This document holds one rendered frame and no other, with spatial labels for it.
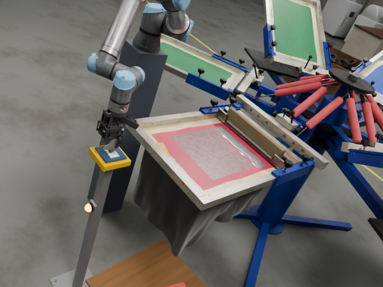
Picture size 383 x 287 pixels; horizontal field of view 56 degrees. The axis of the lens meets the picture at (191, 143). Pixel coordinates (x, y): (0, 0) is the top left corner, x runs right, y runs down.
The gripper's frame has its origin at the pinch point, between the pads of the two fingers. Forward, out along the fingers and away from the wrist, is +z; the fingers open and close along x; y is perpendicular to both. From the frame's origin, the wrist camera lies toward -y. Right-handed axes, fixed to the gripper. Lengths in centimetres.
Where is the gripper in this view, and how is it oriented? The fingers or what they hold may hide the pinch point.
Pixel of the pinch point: (111, 150)
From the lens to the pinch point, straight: 154.7
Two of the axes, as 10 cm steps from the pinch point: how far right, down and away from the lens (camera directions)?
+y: -7.3, 1.5, -6.6
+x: 6.0, 5.9, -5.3
